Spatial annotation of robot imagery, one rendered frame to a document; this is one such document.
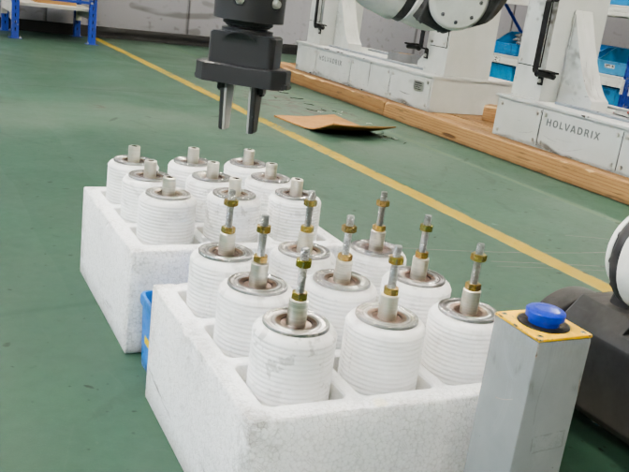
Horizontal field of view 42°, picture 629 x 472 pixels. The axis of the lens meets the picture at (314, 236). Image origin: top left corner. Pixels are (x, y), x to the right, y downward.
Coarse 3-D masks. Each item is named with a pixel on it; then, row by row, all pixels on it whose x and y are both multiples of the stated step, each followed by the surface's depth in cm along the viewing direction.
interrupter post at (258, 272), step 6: (252, 264) 99; (258, 264) 99; (264, 264) 99; (252, 270) 99; (258, 270) 99; (264, 270) 99; (252, 276) 100; (258, 276) 99; (264, 276) 100; (252, 282) 100; (258, 282) 100; (264, 282) 100
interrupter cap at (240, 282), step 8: (248, 272) 104; (232, 280) 100; (240, 280) 101; (248, 280) 102; (272, 280) 102; (280, 280) 103; (232, 288) 98; (240, 288) 98; (248, 288) 98; (256, 288) 100; (264, 288) 100; (272, 288) 99; (280, 288) 100; (264, 296) 97
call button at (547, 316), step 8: (528, 304) 83; (536, 304) 83; (544, 304) 83; (528, 312) 82; (536, 312) 81; (544, 312) 81; (552, 312) 82; (560, 312) 82; (528, 320) 83; (536, 320) 81; (544, 320) 81; (552, 320) 81; (560, 320) 81; (552, 328) 81
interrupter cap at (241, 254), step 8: (200, 248) 110; (208, 248) 111; (216, 248) 112; (240, 248) 113; (248, 248) 113; (208, 256) 108; (216, 256) 108; (224, 256) 110; (232, 256) 110; (240, 256) 110; (248, 256) 110
